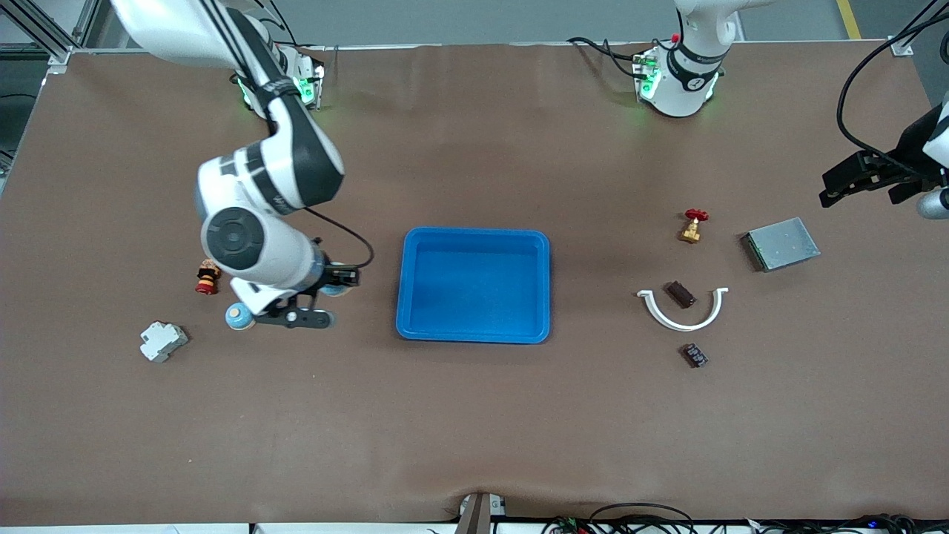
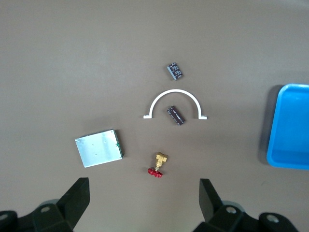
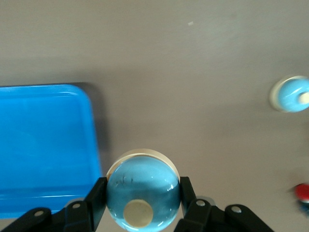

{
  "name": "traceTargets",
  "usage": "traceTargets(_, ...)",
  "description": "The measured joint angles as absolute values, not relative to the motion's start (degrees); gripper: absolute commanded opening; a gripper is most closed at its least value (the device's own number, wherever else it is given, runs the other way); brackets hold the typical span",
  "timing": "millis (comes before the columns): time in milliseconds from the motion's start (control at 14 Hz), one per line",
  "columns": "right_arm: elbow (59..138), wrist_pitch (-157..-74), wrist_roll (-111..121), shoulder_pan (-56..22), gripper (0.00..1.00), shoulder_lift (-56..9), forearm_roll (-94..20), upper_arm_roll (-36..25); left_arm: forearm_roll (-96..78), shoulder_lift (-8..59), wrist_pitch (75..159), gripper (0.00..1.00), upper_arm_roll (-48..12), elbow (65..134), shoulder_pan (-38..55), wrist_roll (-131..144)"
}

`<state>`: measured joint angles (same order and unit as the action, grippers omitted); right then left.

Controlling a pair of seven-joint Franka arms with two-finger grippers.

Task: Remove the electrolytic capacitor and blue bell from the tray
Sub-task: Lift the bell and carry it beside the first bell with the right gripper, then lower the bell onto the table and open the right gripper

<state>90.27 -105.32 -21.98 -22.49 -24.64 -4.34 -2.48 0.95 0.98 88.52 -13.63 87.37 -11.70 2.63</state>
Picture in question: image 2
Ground brass valve red handle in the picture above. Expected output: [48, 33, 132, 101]
[147, 151, 169, 179]

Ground grey metal box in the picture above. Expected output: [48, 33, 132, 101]
[74, 129, 126, 168]

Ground blue plastic tray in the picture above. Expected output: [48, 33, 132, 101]
[266, 83, 309, 170]

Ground small black connector block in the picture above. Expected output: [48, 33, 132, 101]
[166, 61, 183, 81]

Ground dark brown cylindrical capacitor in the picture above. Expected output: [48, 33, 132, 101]
[166, 105, 186, 127]

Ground white half-round pipe clamp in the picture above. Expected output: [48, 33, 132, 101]
[143, 89, 208, 120]

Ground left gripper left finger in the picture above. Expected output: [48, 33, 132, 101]
[18, 177, 90, 232]

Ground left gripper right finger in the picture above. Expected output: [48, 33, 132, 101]
[194, 178, 263, 232]

